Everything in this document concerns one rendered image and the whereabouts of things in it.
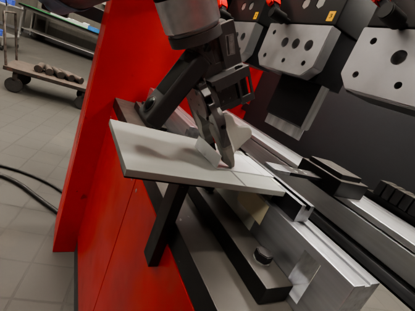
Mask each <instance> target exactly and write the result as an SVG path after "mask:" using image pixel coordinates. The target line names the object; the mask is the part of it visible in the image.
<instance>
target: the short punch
mask: <svg viewBox="0 0 415 311"><path fill-rule="evenodd" d="M328 92H329V89H328V88H326V87H324V86H322V85H318V84H315V83H311V82H308V81H304V80H300V79H298V78H294V77H290V76H288V75H284V74H282V76H281V77H280V80H279V82H278V84H277V87H276V89H275V91H274V93H273V95H272V97H271V100H270V102H269V105H268V106H267V109H266V111H267V112H268V114H267V117H266V119H265V122H266V123H268V124H270V125H272V126H274V127H275V128H277V129H279V130H280V131H282V132H284V133H286V134H287V135H289V136H291V137H293V138H295V139H297V140H298V141H299V140H300V138H301V136H302V134H303V132H304V130H305V131H308V130H309V128H310V126H311V124H312V122H313V121H314V119H315V117H316V115H317V113H318V111H319V109H320V107H321V105H322V103H323V101H324V99H325V97H326V95H327V93H328Z"/></svg>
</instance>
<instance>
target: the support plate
mask: <svg viewBox="0 0 415 311"><path fill-rule="evenodd" d="M109 128H110V130H111V134H112V137H113V140H114V144H115V148H116V150H117V154H118V156H119V160H120V164H121V166H122V170H123V173H124V176H129V177H135V178H144V179H149V180H159V181H168V182H173V183H182V184H188V185H197V186H206V187H212V188H220V189H229V190H235V191H244V192H249V193H259V194H268V195H273V196H282V197H283V196H284V194H285V191H284V190H283V189H282V188H281V187H279V186H278V185H277V184H276V183H274V182H273V181H272V180H271V179H270V178H269V177H267V176H259V175H252V174H248V173H240V172H233V173H234V174H236V176H237V177H239V179H240V180H241V181H242V182H244V184H245V185H247V186H245V185H244V184H243V183H242V182H241V181H240V180H239V179H238V178H237V177H236V176H235V175H234V174H233V173H232V172H231V171H228V170H221V169H216V168H215V167H214V166H213V165H212V164H211V163H210V162H209V161H208V160H207V158H205V156H203V155H202V153H200V152H199V150H197V148H195V144H196V141H197V139H194V138H189V137H186V136H181V135H176V134H173V133H168V132H165V131H160V130H155V129H152V128H147V127H143V126H139V125H134V124H131V123H126V122H121V121H118V120H113V119H110V120H109Z"/></svg>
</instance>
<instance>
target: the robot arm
mask: <svg viewBox="0 0 415 311"><path fill-rule="evenodd" d="M38 1H39V2H40V3H43V4H44V5H45V7H46V8H47V9H48V10H49V11H51V12H53V13H55V14H58V15H65V14H69V13H72V12H83V11H86V10H88V9H90V8H91V7H92V6H95V5H98V4H101V3H104V2H107V1H110V0H38ZM153 1H154V4H155V6H156V9H157V13H158V15H159V18H160V21H161V23H162V27H163V29H164V33H165V35H167V36H169V37H168V39H169V43H170V46H171V48H172V49H173V50H182V49H186V50H185V51H184V52H183V54H182V55H181V56H180V57H179V59H178V60H177V61H176V63H175V64H174V65H173V66H172V68H171V69H170V70H169V71H168V73H167V74H166V76H165V77H164V78H163V79H162V81H161V82H160V83H159V84H158V86H157V87H156V88H155V90H154V91H153V92H152V93H151V95H150V96H149V98H147V100H146V101H145V103H144V104H143V105H142V106H141V107H140V109H139V112H140V114H141V116H142V117H143V118H144V119H145V120H146V122H147V123H148V124H150V125H151V126H153V127H154V128H156V129H160V128H161V127H162V126H163V124H165V122H166V121H167V119H168V118H169V117H170V116H171V115H172V113H173V112H174V111H175V109H176V108H177V107H178V106H179V105H180V103H181V102H182V101H183V100H184V98H185V97H186V98H187V101H188V105H189V108H190V111H191V114H192V116H193V118H194V121H195V123H196V126H197V127H198V130H199V132H200V135H201V137H202V138H203V139H204V140H205V141H206V142H207V143H208V144H209V145H210V146H211V147H212V148H214V149H215V150H216V145H217V149H218V151H219V153H220V155H221V156H222V158H221V160H222V161H223V163H225V164H226V165H228V166H229V167H230V168H233V167H234V166H235V158H234V153H235V152H236V151H237V150H238V149H239V148H240V147H241V146H242V145H244V144H245V143H246V142H247V140H249V139H250V137H251V135H252V131H251V128H250V127H249V126H238V125H236V123H235V121H234V119H233V117H232V116H231V115H230V114H228V113H226V112H223V111H225V110H227V109H232V108H234V107H236V106H239V105H240V104H242V105H243V104H245V103H247V102H249V101H251V100H253V99H255V96H254V90H253V84H252V80H251V74H250V70H249V65H246V64H243V63H242V61H241V55H240V48H239V45H238V39H237V33H236V29H235V24H234V20H233V19H230V20H227V21H226V20H225V19H220V12H219V6H218V3H217V0H153ZM246 77H248V81H249V87H250V91H251V92H250V93H249V92H248V86H247V82H246ZM213 138H214V140H215V142H216V145H215V142H214V140H213Z"/></svg>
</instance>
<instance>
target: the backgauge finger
mask: <svg viewBox="0 0 415 311"><path fill-rule="evenodd" d="M264 165H265V166H266V167H267V168H269V169H270V170H271V171H273V172H274V173H279V174H283V175H289V176H295V177H299V178H305V179H309V180H311V181H312V182H313V183H315V184H316V185H318V186H319V187H321V188H322V189H323V190H325V191H327V192H328V193H329V194H331V195H332V196H337V197H344V198H348V199H356V200H361V198H362V197H363V195H364V193H365V192H366V191H367V189H368V187H367V186H366V185H364V184H362V183H361V180H362V179H361V178H360V177H358V176H356V175H354V174H353V173H351V172H349V171H347V170H346V169H344V168H342V167H341V166H339V165H337V164H335V163H333V162H332V161H330V160H325V159H321V158H318V157H314V156H311V157H310V159H307V158H304V157H303V158H302V160H301V162H300V164H299V166H298V168H293V167H288V166H284V165H279V164H274V163H270V162H265V163H264Z"/></svg>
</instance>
